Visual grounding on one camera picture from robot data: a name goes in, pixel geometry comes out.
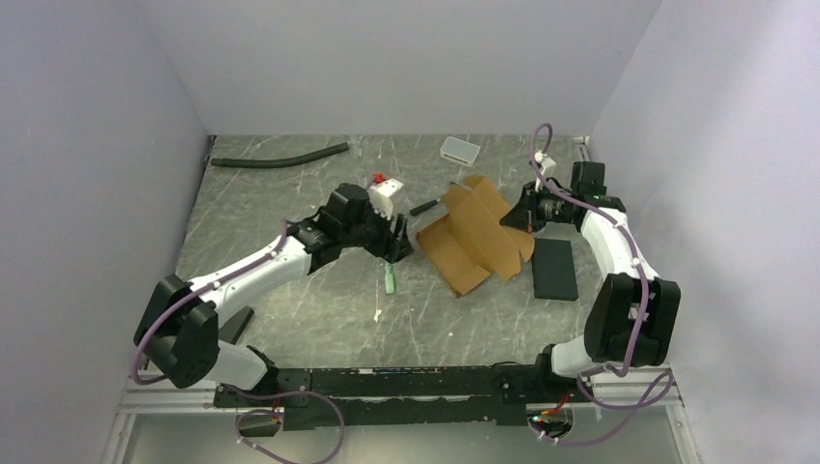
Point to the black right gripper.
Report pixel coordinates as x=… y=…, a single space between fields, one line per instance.
x=525 y=217

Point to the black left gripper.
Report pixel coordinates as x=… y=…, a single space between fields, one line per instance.
x=392 y=246

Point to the green plastic tube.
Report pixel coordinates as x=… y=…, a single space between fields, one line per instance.
x=389 y=279

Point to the brown cardboard box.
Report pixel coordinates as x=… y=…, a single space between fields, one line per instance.
x=468 y=244

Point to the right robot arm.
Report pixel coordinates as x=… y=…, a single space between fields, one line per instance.
x=632 y=319

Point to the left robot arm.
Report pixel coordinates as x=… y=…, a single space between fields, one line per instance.
x=178 y=336

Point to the small hammer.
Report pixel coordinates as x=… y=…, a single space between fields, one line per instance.
x=420 y=209

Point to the black rectangular pad right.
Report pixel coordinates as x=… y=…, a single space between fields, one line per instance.
x=553 y=271

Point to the black rectangular pad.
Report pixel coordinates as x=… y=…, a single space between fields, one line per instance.
x=553 y=271
x=232 y=330

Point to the white plastic container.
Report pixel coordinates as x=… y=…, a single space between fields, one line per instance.
x=459 y=151

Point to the black rectangular pad left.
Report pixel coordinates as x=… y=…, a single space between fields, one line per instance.
x=232 y=330

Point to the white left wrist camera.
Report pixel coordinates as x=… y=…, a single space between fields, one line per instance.
x=381 y=193

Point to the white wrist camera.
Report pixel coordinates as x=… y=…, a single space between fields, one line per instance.
x=381 y=193
x=545 y=164

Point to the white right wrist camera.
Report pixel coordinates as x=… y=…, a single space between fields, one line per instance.
x=545 y=164

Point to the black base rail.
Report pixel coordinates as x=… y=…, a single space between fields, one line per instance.
x=505 y=393

